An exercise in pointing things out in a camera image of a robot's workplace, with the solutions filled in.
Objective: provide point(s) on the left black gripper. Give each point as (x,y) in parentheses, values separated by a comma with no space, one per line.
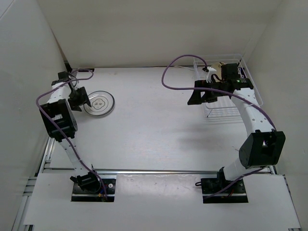
(83,99)

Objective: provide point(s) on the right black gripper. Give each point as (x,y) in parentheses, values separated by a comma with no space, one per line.
(196,98)

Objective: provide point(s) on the white plate green rim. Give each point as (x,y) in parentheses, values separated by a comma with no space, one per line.
(101,103)

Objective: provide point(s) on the cream yellow plate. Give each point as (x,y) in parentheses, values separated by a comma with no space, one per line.
(217,67)

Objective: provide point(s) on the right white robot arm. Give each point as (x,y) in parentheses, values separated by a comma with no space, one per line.
(264,143)

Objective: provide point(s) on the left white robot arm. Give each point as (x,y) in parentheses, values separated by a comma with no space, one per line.
(57,115)

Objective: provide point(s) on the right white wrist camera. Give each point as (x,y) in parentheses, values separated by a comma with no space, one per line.
(209,71)

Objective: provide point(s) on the metal rail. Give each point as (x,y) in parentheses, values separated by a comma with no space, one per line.
(117,171)

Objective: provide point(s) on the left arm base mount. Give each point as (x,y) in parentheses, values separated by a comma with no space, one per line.
(89,188)

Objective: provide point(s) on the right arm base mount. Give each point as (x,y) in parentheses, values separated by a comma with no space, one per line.
(218,190)

